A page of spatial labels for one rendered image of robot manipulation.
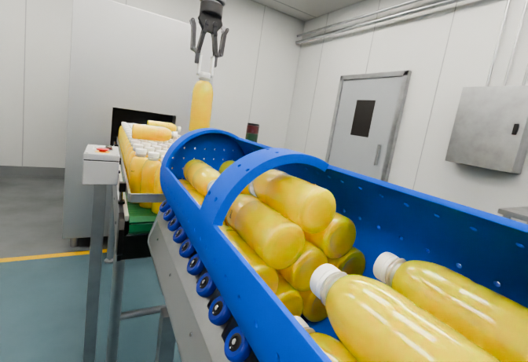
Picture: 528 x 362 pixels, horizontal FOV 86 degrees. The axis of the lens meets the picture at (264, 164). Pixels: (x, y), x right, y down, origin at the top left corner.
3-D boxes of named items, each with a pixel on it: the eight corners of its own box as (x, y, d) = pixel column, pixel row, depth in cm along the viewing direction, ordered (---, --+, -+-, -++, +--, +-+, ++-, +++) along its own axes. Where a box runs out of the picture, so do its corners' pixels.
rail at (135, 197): (130, 202, 93) (131, 194, 93) (130, 202, 94) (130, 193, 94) (240, 202, 113) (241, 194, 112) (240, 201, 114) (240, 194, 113)
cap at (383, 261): (408, 259, 37) (397, 253, 39) (391, 257, 35) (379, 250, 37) (398, 287, 38) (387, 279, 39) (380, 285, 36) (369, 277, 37)
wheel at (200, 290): (214, 278, 51) (222, 283, 52) (207, 265, 55) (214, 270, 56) (197, 298, 50) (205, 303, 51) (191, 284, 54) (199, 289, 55)
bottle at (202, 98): (209, 132, 105) (214, 81, 102) (208, 133, 98) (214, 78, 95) (189, 129, 104) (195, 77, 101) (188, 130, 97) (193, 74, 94)
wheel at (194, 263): (203, 258, 58) (210, 263, 58) (197, 248, 61) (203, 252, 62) (187, 276, 57) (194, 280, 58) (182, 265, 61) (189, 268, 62)
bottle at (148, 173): (163, 206, 109) (167, 159, 106) (147, 210, 102) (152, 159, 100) (150, 201, 112) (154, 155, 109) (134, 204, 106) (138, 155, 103)
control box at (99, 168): (82, 184, 88) (83, 151, 87) (86, 170, 105) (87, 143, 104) (117, 185, 93) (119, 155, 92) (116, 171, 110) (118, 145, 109)
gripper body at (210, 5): (203, -5, 89) (199, 26, 91) (228, 4, 93) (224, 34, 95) (196, 2, 96) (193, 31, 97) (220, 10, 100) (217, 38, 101)
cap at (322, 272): (332, 267, 30) (321, 259, 32) (314, 299, 30) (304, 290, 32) (352, 277, 32) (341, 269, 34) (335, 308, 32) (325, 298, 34)
